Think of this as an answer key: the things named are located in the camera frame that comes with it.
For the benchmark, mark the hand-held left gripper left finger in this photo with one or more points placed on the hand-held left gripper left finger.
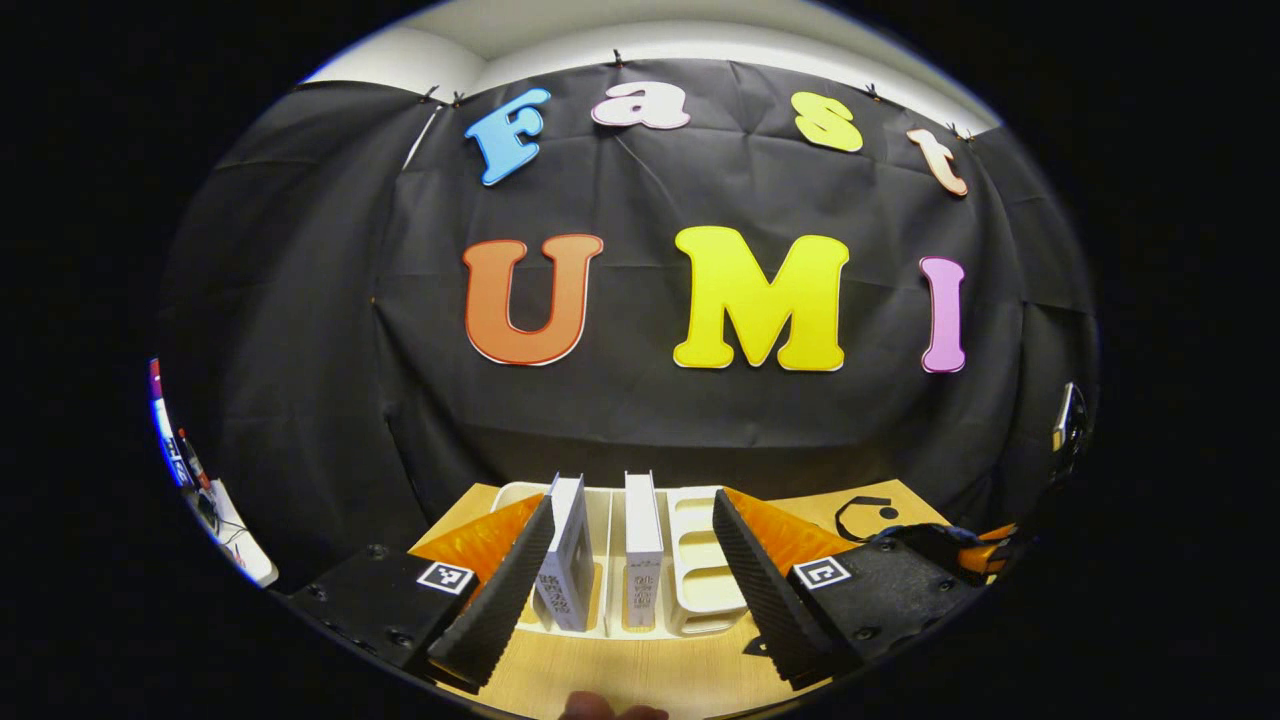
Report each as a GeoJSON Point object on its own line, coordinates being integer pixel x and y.
{"type": "Point", "coordinates": [510, 590]}

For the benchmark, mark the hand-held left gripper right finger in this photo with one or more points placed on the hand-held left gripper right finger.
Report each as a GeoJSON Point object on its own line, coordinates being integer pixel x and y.
{"type": "Point", "coordinates": [760, 590]}

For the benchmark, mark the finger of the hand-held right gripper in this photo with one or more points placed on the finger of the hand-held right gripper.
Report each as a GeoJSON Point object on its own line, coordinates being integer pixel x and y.
{"type": "Point", "coordinates": [985, 550]}

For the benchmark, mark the white plastic bookshelf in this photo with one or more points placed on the white plastic bookshelf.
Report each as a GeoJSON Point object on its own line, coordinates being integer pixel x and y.
{"type": "Point", "coordinates": [700, 570]}

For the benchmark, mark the white book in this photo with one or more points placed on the white book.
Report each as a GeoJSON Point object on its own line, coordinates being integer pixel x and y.
{"type": "Point", "coordinates": [643, 540]}
{"type": "Point", "coordinates": [572, 560]}

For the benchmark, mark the black backdrop cloth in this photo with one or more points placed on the black backdrop cloth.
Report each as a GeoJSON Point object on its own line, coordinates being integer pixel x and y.
{"type": "Point", "coordinates": [650, 430]}

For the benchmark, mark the white side table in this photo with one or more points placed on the white side table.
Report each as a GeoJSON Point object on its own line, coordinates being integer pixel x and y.
{"type": "Point", "coordinates": [240, 545]}

